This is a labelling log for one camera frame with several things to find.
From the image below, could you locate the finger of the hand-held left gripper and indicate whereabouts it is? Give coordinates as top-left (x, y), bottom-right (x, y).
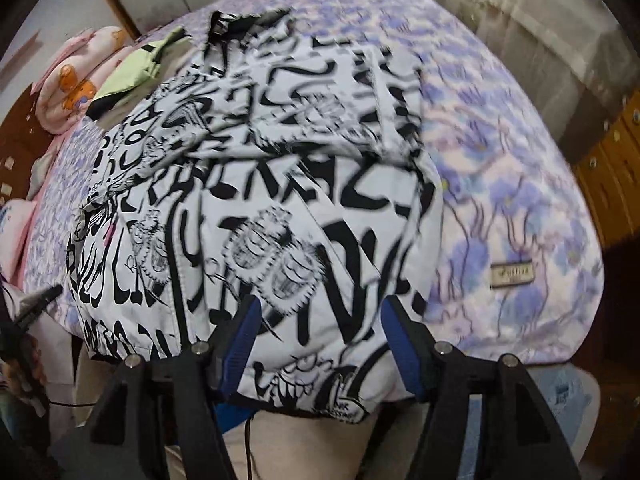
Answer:
top-left (12, 285), bottom-right (61, 329)

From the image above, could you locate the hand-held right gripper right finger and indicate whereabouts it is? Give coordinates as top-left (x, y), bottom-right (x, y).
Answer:
top-left (380, 294), bottom-right (583, 480)

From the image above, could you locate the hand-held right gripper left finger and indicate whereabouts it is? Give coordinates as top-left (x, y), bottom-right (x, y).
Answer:
top-left (75, 295), bottom-right (263, 480)

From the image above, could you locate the white black-lettered jacket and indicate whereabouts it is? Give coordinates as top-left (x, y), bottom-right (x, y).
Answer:
top-left (62, 7), bottom-right (446, 423)

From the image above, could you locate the person's left hand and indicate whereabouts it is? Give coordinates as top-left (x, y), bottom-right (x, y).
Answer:
top-left (26, 336), bottom-right (51, 402)

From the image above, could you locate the pink bed sheet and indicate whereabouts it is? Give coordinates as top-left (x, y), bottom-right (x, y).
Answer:
top-left (9, 195), bottom-right (67, 292)

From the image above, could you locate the blue cloth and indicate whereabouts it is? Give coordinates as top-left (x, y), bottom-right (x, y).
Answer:
top-left (212, 399), bottom-right (262, 433)

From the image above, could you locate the pale pink pillow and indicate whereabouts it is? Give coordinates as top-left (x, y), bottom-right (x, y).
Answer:
top-left (0, 199), bottom-right (36, 261)

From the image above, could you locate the grey cloth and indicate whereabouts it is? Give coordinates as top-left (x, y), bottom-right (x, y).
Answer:
top-left (27, 152), bottom-right (57, 202)

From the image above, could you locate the wooden headboard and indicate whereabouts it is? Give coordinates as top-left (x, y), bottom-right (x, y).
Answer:
top-left (0, 85), bottom-right (66, 201)

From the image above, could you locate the purple floral bedspread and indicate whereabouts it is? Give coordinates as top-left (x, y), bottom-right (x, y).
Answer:
top-left (22, 0), bottom-right (606, 367)

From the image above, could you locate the pink bear-print quilt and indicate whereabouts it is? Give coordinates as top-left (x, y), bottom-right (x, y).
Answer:
top-left (31, 27), bottom-right (137, 136)

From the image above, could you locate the light green folded garment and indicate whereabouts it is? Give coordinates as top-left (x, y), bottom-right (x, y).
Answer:
top-left (90, 27), bottom-right (194, 112)

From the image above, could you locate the wooden drawer cabinet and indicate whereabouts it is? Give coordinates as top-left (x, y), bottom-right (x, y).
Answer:
top-left (571, 94), bottom-right (640, 252)

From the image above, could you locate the black cable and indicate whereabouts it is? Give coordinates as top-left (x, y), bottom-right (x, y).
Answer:
top-left (47, 399), bottom-right (104, 410)
top-left (242, 416), bottom-right (259, 480)

